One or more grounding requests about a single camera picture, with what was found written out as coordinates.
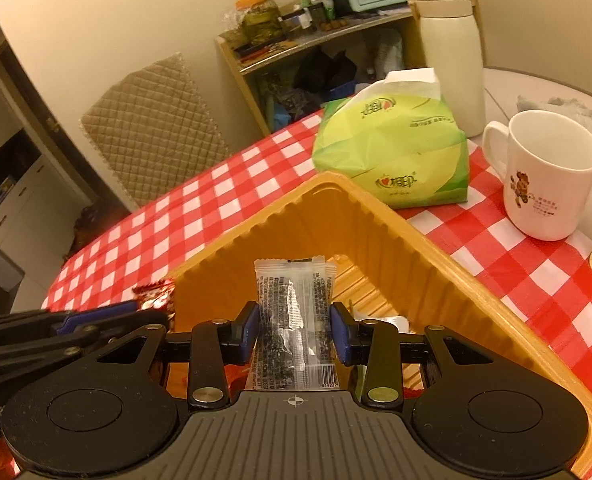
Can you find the red checked tablecloth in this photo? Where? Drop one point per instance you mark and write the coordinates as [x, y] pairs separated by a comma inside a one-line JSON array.
[[525, 280]]

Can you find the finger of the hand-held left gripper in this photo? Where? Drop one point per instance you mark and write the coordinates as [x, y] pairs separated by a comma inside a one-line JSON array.
[[126, 324], [96, 316]]

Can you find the black bag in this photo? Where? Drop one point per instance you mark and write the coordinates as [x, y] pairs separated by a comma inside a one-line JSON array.
[[326, 72]]

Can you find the beige quilted chair back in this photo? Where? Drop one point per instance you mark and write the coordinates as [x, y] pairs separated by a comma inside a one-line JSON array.
[[151, 125]]

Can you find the red candy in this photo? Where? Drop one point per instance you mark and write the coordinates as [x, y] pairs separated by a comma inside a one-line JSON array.
[[153, 295]]

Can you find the black and silver snack packet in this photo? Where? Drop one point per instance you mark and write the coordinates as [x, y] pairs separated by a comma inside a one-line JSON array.
[[291, 305]]

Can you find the cream thermos bottle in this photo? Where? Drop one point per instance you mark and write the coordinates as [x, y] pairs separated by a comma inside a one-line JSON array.
[[450, 60]]

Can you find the white cabinet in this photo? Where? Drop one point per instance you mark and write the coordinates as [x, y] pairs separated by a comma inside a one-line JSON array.
[[21, 195]]

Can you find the wooden shelf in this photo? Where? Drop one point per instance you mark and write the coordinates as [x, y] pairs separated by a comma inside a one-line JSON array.
[[256, 70]]

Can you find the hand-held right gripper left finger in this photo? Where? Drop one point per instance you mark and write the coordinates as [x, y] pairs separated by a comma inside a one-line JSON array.
[[249, 332]]

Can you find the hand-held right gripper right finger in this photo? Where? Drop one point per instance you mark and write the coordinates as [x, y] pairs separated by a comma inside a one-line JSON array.
[[340, 332]]

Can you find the white printed mug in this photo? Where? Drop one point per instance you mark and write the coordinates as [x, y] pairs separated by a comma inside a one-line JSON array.
[[545, 185]]

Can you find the orange plastic tray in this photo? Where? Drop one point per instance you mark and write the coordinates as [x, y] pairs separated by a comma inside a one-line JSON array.
[[425, 280]]

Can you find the glass jar with orange lid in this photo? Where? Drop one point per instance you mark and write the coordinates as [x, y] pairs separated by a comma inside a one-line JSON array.
[[261, 20]]

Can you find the green tissue pack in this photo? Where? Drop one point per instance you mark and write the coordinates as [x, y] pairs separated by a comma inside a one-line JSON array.
[[390, 155]]

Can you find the grey cloth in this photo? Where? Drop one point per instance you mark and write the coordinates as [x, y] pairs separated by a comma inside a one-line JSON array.
[[570, 110]]

